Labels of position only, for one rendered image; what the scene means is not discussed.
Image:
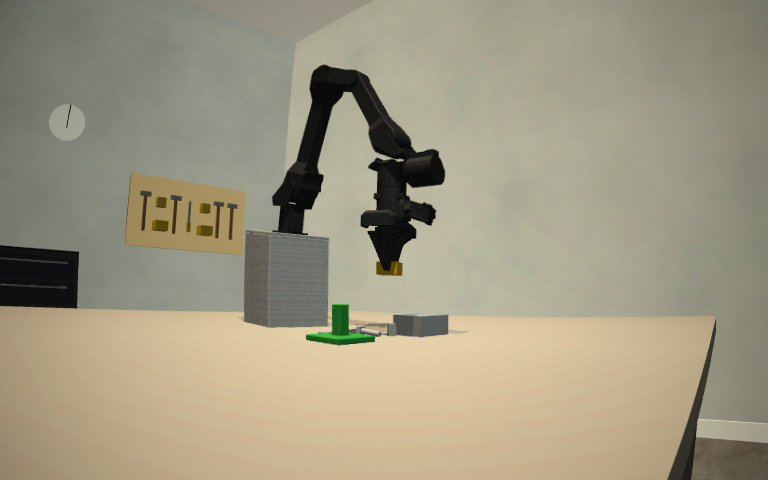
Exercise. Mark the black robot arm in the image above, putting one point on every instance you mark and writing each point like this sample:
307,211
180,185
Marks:
301,183

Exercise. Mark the olive-gold square nut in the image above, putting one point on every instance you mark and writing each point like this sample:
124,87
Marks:
395,269

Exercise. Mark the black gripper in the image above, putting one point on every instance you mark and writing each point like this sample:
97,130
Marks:
392,232

